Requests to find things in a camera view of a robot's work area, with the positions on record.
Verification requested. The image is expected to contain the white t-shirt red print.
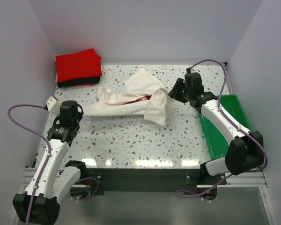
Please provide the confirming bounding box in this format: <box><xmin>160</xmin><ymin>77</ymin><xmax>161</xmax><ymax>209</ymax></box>
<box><xmin>83</xmin><ymin>68</ymin><xmax>175</xmax><ymax>126</ymax></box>

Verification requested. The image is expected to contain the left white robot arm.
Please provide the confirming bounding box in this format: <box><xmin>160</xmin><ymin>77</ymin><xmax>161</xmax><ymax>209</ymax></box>
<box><xmin>13</xmin><ymin>98</ymin><xmax>87</xmax><ymax>225</ymax></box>

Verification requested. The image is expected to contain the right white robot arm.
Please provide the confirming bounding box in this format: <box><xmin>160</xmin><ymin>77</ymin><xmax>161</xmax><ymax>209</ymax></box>
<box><xmin>169</xmin><ymin>73</ymin><xmax>266</xmax><ymax>176</ymax></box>

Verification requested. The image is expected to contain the red folded t-shirt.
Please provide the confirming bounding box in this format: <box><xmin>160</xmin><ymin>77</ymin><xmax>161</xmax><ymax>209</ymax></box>
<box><xmin>54</xmin><ymin>48</ymin><xmax>102</xmax><ymax>83</ymax></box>

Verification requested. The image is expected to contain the green plastic tray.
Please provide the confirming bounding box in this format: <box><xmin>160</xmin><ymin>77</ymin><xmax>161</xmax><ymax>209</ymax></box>
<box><xmin>199</xmin><ymin>95</ymin><xmax>251</xmax><ymax>160</ymax></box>

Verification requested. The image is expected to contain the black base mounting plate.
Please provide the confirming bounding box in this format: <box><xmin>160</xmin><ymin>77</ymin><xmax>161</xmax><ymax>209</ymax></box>
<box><xmin>70</xmin><ymin>168</ymin><xmax>226</xmax><ymax>200</ymax></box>

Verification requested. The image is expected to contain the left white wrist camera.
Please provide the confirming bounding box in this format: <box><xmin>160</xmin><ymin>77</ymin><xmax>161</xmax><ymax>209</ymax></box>
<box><xmin>46</xmin><ymin>96</ymin><xmax>61</xmax><ymax>116</ymax></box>

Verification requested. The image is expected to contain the aluminium frame rail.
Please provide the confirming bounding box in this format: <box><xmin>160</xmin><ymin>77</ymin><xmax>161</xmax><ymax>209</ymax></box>
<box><xmin>20</xmin><ymin>150</ymin><xmax>269</xmax><ymax>188</ymax></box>

